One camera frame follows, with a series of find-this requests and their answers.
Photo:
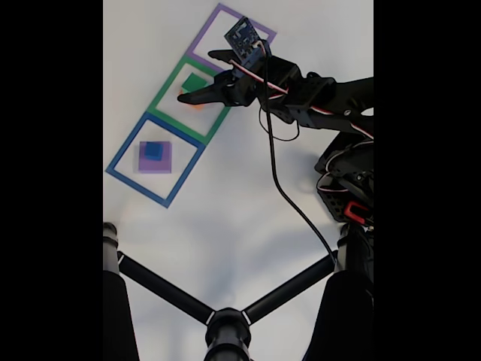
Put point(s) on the green block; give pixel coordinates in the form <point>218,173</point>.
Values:
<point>193,82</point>

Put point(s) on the small blue block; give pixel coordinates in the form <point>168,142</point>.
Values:
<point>154,149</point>

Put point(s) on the large purple block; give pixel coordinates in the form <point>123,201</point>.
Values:
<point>155,165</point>

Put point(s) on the orange block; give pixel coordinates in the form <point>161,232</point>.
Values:
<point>197,107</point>

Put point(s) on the red clamp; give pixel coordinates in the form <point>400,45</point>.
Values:
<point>353,212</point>

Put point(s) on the black tripod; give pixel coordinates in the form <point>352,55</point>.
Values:
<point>227,331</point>

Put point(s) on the camera board with blue mount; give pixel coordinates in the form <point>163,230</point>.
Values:
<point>240,37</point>

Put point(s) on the purple square frame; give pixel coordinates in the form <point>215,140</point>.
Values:
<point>204,31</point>

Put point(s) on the green square frame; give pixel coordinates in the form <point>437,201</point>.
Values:
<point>167,85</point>

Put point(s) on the blue square frame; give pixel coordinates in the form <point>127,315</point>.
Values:
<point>128,143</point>

